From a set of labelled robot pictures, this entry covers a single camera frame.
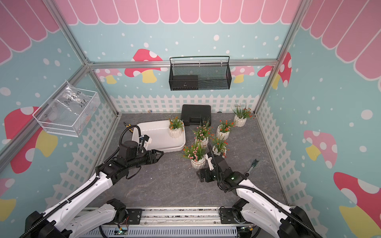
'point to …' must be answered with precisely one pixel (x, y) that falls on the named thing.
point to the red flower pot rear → (222, 130)
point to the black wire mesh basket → (200, 76)
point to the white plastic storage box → (159, 134)
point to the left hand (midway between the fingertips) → (160, 156)
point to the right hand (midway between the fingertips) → (203, 171)
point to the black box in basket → (185, 82)
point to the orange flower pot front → (175, 127)
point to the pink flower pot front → (196, 153)
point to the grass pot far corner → (241, 115)
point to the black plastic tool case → (191, 114)
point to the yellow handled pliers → (128, 126)
